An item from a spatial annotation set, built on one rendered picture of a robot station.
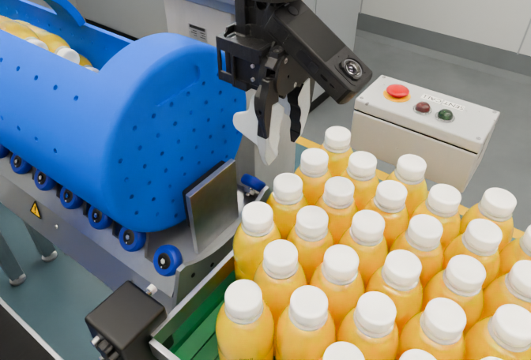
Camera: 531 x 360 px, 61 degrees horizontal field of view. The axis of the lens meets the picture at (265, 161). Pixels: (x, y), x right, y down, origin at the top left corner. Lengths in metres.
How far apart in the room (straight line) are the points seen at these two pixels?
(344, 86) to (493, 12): 2.98
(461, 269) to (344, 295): 0.13
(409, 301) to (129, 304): 0.33
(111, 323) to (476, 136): 0.54
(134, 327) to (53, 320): 1.32
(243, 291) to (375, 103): 0.39
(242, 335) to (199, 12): 0.78
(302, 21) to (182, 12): 0.71
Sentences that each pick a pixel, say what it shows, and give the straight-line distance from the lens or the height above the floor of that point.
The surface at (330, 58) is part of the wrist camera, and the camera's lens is 0.45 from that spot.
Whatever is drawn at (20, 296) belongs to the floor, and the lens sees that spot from 2.00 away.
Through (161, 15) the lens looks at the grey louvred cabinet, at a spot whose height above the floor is 0.34.
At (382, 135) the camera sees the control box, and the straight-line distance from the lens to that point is 0.75.
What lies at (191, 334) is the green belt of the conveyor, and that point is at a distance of 0.68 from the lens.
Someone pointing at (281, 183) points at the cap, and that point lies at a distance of 0.59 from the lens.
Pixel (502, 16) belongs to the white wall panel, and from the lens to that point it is 3.39.
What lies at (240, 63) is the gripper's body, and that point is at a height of 1.26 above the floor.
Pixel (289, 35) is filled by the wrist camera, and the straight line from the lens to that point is 0.45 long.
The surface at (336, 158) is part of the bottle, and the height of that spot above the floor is 1.05.
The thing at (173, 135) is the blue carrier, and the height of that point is 1.12.
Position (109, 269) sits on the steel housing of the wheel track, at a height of 0.87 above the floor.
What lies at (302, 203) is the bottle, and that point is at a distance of 0.61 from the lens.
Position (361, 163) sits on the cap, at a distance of 0.64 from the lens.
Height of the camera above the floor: 1.48
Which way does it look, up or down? 40 degrees down
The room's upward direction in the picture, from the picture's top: straight up
